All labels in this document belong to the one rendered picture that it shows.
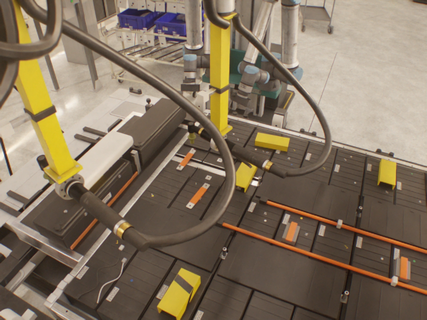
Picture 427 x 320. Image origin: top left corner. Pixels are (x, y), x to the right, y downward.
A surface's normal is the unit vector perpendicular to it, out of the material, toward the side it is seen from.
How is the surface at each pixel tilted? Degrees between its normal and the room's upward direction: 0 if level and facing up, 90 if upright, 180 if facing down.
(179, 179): 0
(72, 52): 90
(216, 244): 0
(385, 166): 0
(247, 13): 90
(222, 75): 90
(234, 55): 90
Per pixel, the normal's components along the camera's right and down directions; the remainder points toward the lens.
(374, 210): 0.00, -0.75
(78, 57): -0.41, 0.61
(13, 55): 0.86, 0.44
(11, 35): 0.75, 0.25
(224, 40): 0.76, 0.43
